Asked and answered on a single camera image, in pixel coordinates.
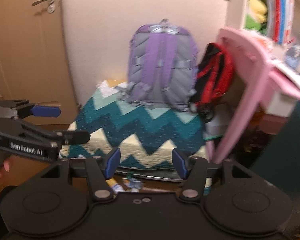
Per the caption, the white orange plastic bottle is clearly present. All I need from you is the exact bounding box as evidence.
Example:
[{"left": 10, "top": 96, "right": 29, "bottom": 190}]
[{"left": 107, "top": 178, "right": 125, "bottom": 194}]

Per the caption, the person's left hand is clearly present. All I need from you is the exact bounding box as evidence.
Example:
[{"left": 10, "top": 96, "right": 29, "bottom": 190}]
[{"left": 0, "top": 158, "right": 12, "bottom": 183}]

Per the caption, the crumpled blue white wrapper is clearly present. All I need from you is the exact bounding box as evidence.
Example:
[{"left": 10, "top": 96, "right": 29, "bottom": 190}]
[{"left": 122, "top": 177, "right": 143, "bottom": 190}]

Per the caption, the brown wooden door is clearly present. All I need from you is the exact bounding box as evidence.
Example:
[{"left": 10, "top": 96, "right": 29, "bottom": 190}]
[{"left": 0, "top": 0, "right": 78, "bottom": 125}]

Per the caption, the teal cream zigzag quilt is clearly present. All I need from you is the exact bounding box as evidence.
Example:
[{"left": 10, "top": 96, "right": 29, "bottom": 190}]
[{"left": 59, "top": 80, "right": 208, "bottom": 171}]

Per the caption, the teal office chair back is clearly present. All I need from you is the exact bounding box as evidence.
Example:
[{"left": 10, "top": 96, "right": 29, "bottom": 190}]
[{"left": 251, "top": 101, "right": 300, "bottom": 199}]

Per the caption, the red black bag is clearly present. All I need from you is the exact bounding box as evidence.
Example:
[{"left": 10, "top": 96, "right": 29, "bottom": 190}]
[{"left": 190, "top": 43, "right": 235, "bottom": 122}]

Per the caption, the white desk with papers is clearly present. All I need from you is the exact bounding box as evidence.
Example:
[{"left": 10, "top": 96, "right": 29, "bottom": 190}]
[{"left": 261, "top": 59, "right": 300, "bottom": 118}]

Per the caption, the purple grey backpack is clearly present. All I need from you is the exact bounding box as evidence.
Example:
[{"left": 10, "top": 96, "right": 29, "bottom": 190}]
[{"left": 119, "top": 18, "right": 198, "bottom": 112}]

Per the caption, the pink desk chair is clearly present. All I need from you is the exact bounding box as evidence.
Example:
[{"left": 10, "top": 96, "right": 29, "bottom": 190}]
[{"left": 205, "top": 27, "right": 300, "bottom": 165}]

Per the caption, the light blue pouch on desk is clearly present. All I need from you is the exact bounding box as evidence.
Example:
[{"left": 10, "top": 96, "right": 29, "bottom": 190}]
[{"left": 284, "top": 45, "right": 300, "bottom": 75}]

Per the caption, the yellow green plush toy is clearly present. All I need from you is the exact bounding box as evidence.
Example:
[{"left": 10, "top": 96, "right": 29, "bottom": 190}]
[{"left": 244, "top": 0, "right": 267, "bottom": 31}]

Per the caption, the row of colourful books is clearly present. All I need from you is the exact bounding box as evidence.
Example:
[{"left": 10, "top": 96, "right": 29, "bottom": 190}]
[{"left": 261, "top": 0, "right": 294, "bottom": 45}]

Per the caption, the metal bed frame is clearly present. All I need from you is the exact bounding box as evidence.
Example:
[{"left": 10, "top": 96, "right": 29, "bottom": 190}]
[{"left": 115, "top": 167, "right": 182, "bottom": 183}]

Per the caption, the silver door handle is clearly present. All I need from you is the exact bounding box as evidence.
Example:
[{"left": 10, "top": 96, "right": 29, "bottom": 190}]
[{"left": 31, "top": 0, "right": 56, "bottom": 14}]

